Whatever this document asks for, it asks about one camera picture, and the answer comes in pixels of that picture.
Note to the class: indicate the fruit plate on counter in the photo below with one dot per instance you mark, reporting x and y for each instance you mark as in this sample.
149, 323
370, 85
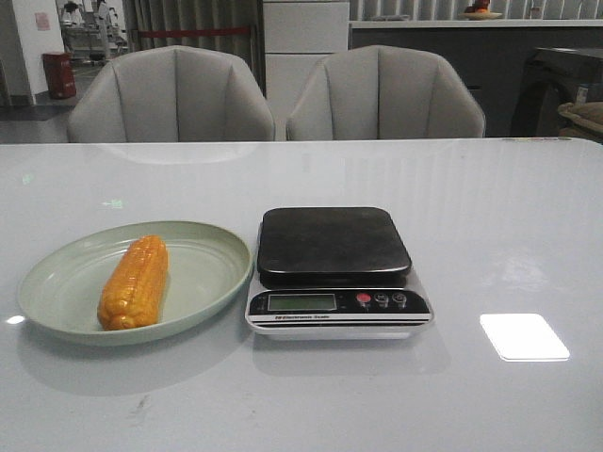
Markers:
479, 10

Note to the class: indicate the yellow corn cob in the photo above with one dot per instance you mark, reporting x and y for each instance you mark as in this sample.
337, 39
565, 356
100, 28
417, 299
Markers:
132, 296

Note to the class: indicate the beige cushion at right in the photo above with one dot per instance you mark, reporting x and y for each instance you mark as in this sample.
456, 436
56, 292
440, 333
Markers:
582, 121

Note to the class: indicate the white cabinet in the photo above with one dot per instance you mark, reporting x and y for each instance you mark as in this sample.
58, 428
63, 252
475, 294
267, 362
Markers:
296, 35

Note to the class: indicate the red trash bin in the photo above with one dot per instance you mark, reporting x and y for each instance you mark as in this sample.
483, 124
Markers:
59, 75

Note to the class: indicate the right grey armchair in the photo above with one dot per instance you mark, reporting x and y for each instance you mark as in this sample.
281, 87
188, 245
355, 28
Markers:
384, 92

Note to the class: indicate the light green plate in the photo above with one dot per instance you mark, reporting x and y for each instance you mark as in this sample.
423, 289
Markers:
208, 266

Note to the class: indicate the dark appliance at right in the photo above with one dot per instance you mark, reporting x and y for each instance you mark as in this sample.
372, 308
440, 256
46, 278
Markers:
552, 77

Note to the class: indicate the grey armchair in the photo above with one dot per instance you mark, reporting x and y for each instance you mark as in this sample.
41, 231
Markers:
384, 92
172, 94

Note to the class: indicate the red barrier tape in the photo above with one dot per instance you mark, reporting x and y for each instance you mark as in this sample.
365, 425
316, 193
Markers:
195, 33

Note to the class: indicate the left grey armchair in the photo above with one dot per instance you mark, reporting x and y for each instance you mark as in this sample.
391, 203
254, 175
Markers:
172, 94

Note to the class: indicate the black silver kitchen scale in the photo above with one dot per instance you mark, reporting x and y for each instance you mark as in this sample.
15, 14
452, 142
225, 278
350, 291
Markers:
334, 273

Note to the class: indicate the grey counter with white top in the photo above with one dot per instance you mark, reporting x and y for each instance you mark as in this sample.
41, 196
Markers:
488, 55

